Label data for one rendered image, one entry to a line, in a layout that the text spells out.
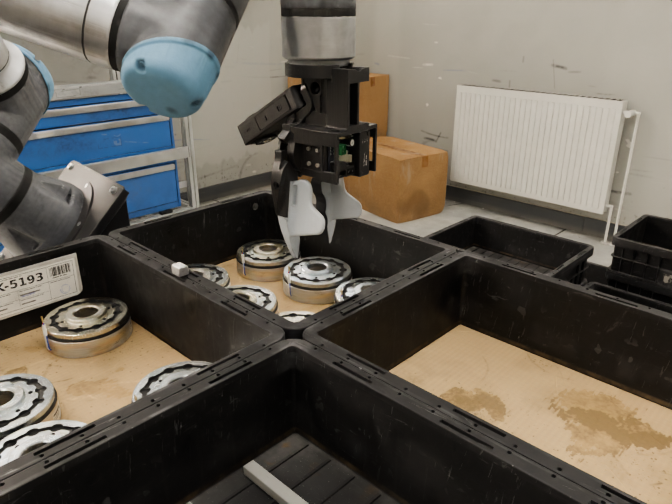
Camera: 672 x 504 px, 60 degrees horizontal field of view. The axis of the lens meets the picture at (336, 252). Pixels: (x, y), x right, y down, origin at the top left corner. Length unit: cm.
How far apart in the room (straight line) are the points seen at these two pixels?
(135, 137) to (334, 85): 225
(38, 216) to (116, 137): 178
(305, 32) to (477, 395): 42
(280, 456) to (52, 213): 59
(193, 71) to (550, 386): 50
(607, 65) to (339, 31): 302
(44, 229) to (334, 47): 59
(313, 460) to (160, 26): 41
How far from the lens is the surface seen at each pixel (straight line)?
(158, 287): 75
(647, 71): 349
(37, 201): 102
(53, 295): 87
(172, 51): 53
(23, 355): 82
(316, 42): 59
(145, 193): 287
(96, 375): 74
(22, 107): 104
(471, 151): 384
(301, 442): 60
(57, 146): 267
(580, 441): 65
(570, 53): 363
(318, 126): 62
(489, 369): 72
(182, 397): 50
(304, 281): 83
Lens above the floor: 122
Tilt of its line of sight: 23 degrees down
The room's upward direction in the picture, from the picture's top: straight up
